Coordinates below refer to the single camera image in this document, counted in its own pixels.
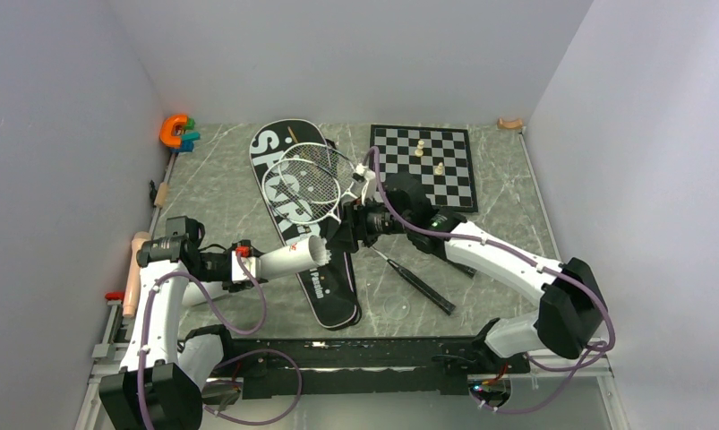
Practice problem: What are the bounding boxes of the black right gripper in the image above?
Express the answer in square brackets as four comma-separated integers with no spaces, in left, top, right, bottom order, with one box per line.
[326,193,413,254]

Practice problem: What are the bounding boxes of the white shuttlecock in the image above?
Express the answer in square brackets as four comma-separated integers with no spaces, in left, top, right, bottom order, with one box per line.
[316,238,331,267]

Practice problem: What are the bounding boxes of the white shuttlecock tube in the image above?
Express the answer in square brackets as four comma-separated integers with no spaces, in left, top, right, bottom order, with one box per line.
[261,236,321,281]

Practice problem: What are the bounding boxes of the clear plastic tube lid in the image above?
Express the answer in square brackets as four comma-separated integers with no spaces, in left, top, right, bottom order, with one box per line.
[382,295,410,321]

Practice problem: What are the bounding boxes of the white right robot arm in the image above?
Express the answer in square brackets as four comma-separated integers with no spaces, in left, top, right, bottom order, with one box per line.
[329,170,615,372]

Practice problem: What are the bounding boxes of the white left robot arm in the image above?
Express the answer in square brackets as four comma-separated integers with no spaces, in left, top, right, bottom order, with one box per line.
[99,216,262,429]

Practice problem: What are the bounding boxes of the white badminton racket rear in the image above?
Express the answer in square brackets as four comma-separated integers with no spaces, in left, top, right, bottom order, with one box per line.
[274,142,355,203]

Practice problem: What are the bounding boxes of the white badminton racket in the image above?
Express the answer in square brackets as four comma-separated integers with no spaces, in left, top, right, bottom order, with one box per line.
[274,142,355,203]
[261,157,456,315]

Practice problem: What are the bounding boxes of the white badminton racket front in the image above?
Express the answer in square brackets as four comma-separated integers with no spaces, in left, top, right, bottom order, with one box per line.
[261,157,456,315]

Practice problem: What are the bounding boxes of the black racket cover bag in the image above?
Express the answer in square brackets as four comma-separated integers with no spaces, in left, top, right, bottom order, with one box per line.
[249,119,362,331]

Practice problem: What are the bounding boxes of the small wooden block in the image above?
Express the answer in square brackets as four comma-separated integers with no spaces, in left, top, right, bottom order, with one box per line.
[153,182,168,208]

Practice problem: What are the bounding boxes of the black white chessboard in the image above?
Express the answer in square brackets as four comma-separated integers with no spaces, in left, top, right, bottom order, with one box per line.
[370,125,478,213]

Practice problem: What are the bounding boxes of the teal blue toy blocks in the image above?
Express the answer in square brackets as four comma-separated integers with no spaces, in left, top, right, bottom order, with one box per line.
[171,116,201,153]

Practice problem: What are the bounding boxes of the beige wooden rolling pin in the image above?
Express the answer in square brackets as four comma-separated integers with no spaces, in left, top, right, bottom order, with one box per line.
[123,231,151,318]

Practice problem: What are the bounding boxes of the orange C-shaped toy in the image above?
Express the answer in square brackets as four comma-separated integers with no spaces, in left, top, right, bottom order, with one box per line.
[159,114,189,149]

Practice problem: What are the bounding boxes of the wooden arch block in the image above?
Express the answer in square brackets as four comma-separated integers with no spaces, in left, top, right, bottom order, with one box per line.
[496,117,524,132]

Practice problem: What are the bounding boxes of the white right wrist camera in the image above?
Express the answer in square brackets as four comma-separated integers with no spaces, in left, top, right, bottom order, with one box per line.
[351,164,377,204]

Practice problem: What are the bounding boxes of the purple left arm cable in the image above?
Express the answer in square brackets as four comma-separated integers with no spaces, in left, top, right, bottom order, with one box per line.
[134,249,304,430]

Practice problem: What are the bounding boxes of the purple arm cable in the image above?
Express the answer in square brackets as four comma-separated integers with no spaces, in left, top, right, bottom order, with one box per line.
[134,249,304,430]
[364,147,616,415]

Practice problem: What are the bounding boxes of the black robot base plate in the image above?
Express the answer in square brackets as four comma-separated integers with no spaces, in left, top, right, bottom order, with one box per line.
[212,336,530,400]

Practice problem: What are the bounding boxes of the red clamp handle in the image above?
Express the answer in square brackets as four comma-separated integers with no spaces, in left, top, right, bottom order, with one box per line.
[104,291,124,301]

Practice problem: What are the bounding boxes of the metal table edge rail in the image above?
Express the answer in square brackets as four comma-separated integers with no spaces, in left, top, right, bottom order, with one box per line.
[74,154,176,429]

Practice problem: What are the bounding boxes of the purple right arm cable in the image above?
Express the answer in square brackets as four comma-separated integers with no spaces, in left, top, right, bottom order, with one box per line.
[364,147,616,415]

